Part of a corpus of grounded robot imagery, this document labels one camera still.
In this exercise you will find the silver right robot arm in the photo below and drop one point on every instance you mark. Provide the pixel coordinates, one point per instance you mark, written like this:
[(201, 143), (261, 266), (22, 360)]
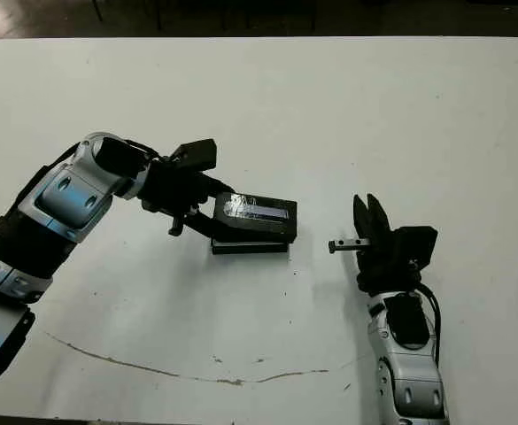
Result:
[(413, 376)]

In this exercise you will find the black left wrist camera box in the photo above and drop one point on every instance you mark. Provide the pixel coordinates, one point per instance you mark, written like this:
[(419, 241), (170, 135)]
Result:
[(196, 155)]

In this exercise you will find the black box base white insert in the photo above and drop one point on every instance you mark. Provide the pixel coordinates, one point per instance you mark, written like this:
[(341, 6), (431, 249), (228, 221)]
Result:
[(249, 249)]

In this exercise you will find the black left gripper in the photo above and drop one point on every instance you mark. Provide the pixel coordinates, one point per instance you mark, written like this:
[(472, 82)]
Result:
[(170, 190)]

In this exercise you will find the black box lid glossy strip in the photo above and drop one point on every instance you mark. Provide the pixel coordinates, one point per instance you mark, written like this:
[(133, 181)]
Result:
[(258, 221)]

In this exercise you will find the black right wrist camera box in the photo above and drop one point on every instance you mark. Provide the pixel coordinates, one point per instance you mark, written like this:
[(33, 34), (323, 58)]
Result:
[(418, 245)]

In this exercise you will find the black metal furniture leg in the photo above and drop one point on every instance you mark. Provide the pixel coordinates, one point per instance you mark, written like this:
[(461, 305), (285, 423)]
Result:
[(98, 9)]

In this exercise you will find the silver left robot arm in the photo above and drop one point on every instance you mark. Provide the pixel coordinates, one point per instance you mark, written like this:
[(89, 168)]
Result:
[(64, 195)]

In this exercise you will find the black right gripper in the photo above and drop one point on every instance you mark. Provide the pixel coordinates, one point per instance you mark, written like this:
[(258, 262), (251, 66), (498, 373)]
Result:
[(380, 265)]

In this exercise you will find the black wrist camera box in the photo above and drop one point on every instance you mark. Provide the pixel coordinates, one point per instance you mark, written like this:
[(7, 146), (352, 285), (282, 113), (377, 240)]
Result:
[(196, 155), (418, 245)]

